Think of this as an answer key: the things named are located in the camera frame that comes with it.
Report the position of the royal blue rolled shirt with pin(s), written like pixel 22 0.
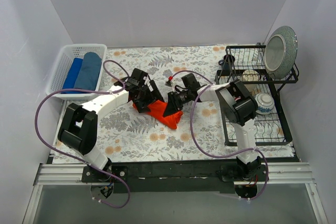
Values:
pixel 72 74

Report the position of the floral patterned table cloth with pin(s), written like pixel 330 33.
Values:
pixel 125 135

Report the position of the grey blue rolled shirt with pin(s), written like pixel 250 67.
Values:
pixel 89 72

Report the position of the aluminium frame rail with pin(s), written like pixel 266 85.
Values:
pixel 276 173

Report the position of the black wire dish rack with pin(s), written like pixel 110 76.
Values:
pixel 271 129

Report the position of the white plastic basket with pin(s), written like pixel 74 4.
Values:
pixel 63 63

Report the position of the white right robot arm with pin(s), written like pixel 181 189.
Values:
pixel 237 105

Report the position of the grey patterned plate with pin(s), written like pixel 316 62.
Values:
pixel 280 52

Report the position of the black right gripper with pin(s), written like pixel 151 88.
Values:
pixel 171 102

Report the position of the orange t shirt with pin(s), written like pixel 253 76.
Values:
pixel 156 110

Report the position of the white blue patterned bowl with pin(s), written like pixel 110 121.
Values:
pixel 265 103

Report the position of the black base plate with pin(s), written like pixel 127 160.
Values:
pixel 175 176

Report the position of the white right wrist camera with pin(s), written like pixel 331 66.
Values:
pixel 170 82

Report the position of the black cup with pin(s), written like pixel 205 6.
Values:
pixel 227 62

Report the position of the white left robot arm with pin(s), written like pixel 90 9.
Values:
pixel 79 126

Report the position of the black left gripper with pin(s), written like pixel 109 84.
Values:
pixel 146 102

